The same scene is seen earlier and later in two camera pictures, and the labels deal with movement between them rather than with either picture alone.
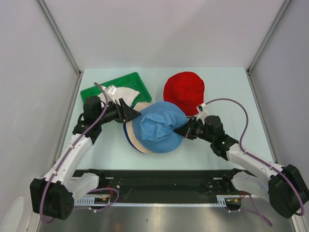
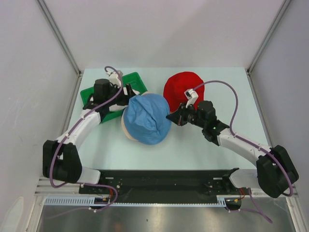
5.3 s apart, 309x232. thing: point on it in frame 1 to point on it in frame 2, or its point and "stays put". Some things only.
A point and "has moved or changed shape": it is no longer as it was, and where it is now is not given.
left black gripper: [124, 112] to [125, 98]
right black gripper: [187, 131] to [176, 117]
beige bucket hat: [138, 107] has moved or changed shape
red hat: [186, 89] stays put
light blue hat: [153, 129] has moved or changed shape
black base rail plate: [163, 183] stays put
